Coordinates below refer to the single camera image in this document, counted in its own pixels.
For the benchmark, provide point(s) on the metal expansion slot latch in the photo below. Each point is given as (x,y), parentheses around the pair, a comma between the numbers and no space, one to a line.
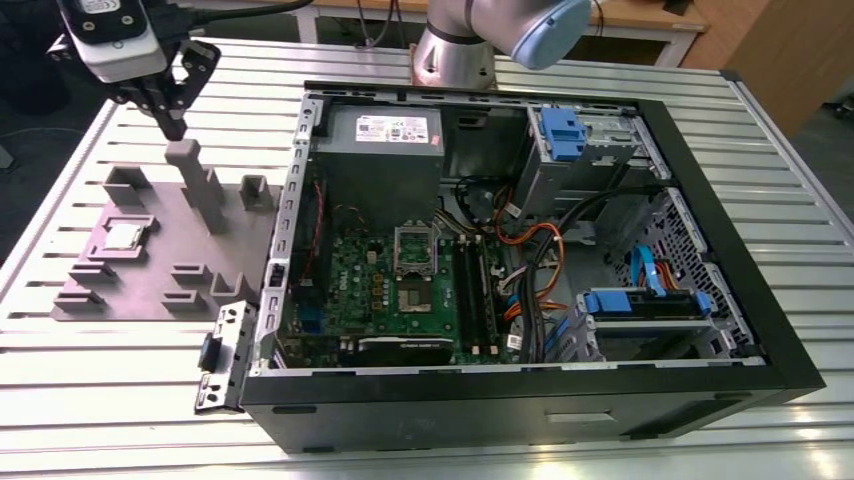
(234,330)

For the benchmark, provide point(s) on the tall metal drive cage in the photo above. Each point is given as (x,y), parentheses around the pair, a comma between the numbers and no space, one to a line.
(554,180)

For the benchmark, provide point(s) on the grey power supply unit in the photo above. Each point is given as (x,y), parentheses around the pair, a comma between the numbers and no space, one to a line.
(374,175)

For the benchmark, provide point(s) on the wooden cabinet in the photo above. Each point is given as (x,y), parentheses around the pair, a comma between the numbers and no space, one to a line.
(787,50)

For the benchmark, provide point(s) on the low metal disk bay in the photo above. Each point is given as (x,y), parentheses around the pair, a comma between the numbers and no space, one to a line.
(661,325)

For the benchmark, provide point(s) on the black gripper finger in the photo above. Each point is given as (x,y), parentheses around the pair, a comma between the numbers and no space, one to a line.
(200,65)
(140,92)

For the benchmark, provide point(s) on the black chair base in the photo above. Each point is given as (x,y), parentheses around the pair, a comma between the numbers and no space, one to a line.
(842,107)

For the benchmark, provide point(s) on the black case fan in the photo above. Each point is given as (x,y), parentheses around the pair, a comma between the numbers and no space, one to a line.
(480,200)

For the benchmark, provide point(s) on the black graphics card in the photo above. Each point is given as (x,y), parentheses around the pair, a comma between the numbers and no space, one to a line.
(400,347)

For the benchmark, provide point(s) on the black RAM slot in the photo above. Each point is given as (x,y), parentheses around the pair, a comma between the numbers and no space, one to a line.
(484,295)
(467,295)

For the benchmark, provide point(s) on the hard disk in blue carrier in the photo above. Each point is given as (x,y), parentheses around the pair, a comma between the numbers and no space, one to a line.
(610,302)

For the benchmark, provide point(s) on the silver CPU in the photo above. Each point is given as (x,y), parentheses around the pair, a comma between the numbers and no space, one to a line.
(123,237)

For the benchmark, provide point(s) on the black PC case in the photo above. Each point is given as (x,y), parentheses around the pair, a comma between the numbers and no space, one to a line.
(467,415)

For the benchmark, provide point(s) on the blue plastic disk carrier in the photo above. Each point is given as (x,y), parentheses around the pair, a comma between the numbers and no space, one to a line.
(563,135)

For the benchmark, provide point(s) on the grey parts rack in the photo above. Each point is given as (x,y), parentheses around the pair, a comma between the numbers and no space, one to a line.
(167,280)

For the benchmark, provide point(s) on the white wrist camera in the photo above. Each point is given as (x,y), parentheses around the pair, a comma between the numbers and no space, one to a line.
(114,55)

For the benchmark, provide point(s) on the wooden desk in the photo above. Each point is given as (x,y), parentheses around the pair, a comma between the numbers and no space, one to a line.
(647,17)

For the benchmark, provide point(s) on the CPU socket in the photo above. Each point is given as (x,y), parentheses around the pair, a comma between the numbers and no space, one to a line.
(419,299)

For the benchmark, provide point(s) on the green motherboard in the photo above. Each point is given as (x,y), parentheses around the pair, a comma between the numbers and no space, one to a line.
(354,280)

